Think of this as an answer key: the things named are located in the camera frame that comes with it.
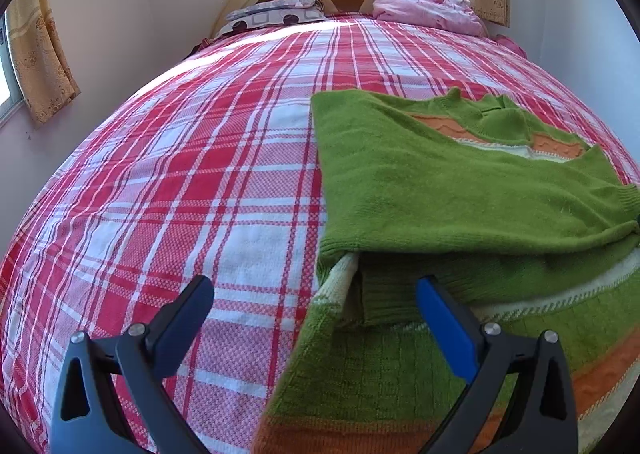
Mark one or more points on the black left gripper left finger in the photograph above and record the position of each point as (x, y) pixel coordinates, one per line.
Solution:
(88, 416)

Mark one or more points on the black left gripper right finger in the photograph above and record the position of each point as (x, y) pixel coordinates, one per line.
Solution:
(541, 413)

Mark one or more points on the green knitted sweater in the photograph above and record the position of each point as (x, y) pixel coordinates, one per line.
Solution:
(523, 223)

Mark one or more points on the red white plaid bedsheet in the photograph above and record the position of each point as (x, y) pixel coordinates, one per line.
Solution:
(213, 169)

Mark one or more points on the yellow side window curtain near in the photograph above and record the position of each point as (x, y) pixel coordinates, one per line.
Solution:
(41, 69)

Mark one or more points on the pink cloth beside bed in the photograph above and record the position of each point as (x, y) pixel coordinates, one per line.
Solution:
(511, 45)

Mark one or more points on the pink pillow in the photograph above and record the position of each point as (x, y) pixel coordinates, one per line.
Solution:
(451, 15)

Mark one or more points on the grey patterned pillow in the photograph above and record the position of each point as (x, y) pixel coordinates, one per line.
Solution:
(271, 13)

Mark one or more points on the side wall window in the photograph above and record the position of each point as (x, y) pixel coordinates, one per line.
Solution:
(11, 94)

